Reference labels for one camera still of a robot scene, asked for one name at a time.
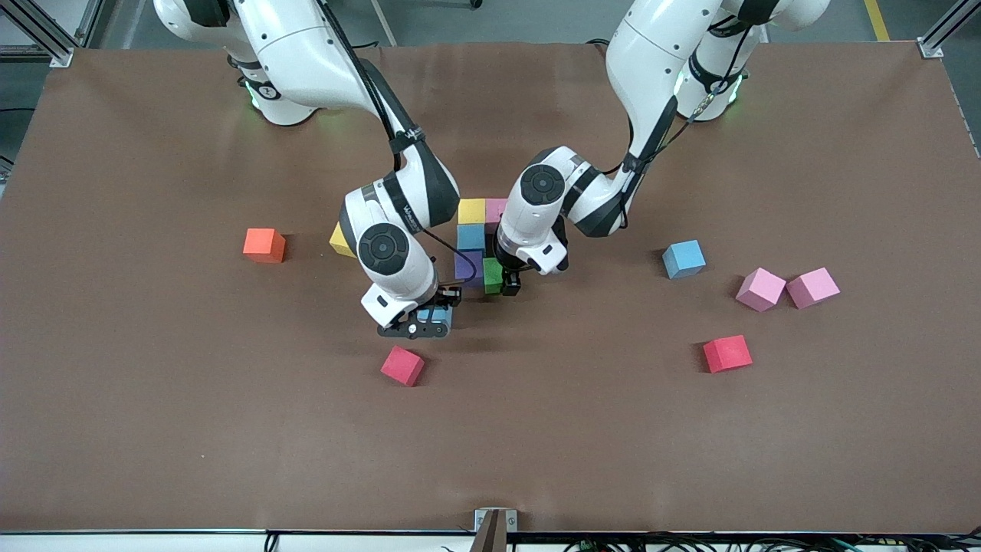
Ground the purple foam block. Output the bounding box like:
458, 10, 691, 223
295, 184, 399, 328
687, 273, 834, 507
454, 250, 485, 288

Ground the red foam block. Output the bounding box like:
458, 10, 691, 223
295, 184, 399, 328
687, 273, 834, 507
380, 345, 426, 388
703, 334, 753, 374

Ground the brown table mat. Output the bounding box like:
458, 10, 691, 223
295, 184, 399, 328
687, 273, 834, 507
0, 40, 981, 535

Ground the orange foam block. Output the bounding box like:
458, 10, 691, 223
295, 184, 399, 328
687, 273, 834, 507
243, 228, 287, 264

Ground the metal edge bracket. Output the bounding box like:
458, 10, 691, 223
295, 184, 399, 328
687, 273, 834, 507
474, 508, 519, 552

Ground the white table edge rail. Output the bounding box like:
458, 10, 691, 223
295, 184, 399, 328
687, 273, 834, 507
0, 531, 981, 552

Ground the aluminium frame post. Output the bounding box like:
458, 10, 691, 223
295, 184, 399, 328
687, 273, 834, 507
917, 0, 981, 60
0, 0, 104, 68

